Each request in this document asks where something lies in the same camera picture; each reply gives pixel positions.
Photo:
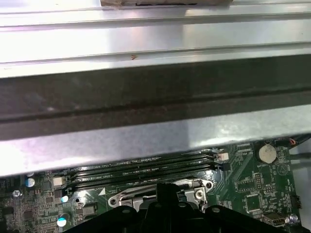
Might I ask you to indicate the green motherboard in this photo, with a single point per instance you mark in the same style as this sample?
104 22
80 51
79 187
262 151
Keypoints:
243 170

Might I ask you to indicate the small cylindrical capacitor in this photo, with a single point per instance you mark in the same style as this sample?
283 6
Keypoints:
64 199
293 219
30 174
62 222
31 182

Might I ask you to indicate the thin metal locking lever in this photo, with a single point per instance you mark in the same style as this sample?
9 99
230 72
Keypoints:
148 195

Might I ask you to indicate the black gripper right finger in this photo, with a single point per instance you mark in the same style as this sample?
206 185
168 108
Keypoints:
206 221

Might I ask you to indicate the black grey PC case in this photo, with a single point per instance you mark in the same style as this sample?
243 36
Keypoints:
145 97

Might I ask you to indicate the black board connector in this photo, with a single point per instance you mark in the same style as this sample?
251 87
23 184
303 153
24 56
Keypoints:
295 201

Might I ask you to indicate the black square chip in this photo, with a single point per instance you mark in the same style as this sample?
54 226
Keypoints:
252 202

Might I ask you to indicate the silver internal USB port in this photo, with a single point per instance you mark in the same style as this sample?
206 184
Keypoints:
273 221

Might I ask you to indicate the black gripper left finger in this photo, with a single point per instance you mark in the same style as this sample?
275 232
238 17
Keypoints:
136 221

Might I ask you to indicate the CPU socket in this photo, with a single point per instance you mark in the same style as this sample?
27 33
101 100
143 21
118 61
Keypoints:
192 184

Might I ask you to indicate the black RAM slot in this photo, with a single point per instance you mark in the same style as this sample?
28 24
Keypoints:
145 167
194 155
155 178

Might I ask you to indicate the silver coin battery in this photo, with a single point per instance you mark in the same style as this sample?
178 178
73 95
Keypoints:
267 154

